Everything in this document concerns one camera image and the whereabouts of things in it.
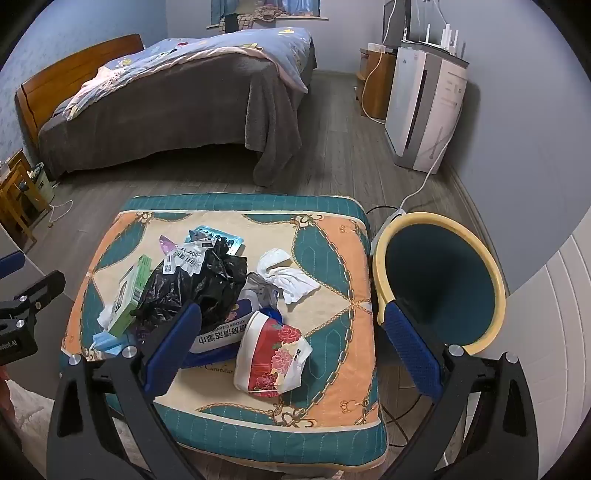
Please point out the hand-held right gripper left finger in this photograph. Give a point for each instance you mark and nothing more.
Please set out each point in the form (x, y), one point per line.
(173, 350)

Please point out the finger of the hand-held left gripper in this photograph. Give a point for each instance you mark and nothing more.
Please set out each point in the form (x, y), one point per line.
(10, 265)
(41, 286)

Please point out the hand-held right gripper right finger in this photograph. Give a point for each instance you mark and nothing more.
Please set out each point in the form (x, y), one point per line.
(411, 350)

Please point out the blue white wet wipes packet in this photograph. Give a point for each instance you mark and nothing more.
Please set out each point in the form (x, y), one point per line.
(217, 344)

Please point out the blue face mask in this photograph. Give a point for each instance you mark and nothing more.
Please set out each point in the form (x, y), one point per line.
(108, 345)

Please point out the green box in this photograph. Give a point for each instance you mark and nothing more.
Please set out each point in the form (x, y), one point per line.
(131, 295)

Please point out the black plastic bag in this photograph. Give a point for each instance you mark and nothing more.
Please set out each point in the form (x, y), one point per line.
(198, 286)

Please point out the white tissue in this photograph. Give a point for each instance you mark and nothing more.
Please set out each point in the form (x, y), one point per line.
(298, 284)
(106, 318)

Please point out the teal bin with yellow rim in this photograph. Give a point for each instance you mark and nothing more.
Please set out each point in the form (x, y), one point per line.
(438, 277)

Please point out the white labelled bag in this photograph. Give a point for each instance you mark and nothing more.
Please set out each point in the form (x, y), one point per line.
(184, 258)

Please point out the red floral tissue packet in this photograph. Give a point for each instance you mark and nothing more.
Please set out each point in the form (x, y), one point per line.
(272, 360)

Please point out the purple wrapper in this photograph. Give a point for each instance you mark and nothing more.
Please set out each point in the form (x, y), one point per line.
(168, 244)

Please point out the grey cloth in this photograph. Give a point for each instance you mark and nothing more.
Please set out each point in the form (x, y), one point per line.
(261, 286)

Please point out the silver blister pack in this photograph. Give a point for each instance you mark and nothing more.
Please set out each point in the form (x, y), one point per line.
(203, 233)

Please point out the white mask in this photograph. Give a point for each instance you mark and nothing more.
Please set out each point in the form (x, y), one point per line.
(274, 258)

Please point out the wooden bedside table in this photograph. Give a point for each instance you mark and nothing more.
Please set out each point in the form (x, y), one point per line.
(14, 194)

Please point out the white fluffy cloth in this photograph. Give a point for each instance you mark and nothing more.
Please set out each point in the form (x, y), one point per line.
(27, 415)

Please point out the pale green bag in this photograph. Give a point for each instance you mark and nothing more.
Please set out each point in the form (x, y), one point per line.
(40, 182)

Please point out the teal orange printed cushion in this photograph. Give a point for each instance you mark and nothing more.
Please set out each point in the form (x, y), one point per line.
(323, 258)

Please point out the white power strip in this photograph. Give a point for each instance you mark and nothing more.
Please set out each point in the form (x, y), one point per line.
(391, 218)

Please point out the bed with grey blanket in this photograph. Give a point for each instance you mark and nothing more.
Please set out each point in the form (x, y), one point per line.
(184, 115)

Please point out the white air purifier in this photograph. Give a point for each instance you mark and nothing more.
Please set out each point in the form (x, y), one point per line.
(415, 101)

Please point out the wooden cabinet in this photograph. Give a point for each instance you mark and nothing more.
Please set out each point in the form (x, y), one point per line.
(383, 83)

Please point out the blue printed quilt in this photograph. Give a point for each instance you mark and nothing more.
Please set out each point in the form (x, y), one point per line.
(207, 50)

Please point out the small white box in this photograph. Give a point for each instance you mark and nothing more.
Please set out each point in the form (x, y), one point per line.
(375, 46)

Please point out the white router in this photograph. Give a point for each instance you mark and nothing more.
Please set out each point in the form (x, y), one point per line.
(450, 39)

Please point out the dark cloth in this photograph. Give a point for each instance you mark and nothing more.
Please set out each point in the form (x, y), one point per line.
(231, 23)

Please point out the flat screen television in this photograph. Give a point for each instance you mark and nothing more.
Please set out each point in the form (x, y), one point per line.
(397, 23)

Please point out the blue curtain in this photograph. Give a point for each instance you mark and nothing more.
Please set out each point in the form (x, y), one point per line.
(219, 7)

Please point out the plaid cloth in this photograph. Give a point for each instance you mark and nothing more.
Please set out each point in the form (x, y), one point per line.
(254, 18)

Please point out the wooden windowsill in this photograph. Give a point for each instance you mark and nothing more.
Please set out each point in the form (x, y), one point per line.
(304, 19)

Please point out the wooden bed frame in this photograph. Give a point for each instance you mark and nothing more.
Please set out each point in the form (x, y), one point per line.
(69, 69)

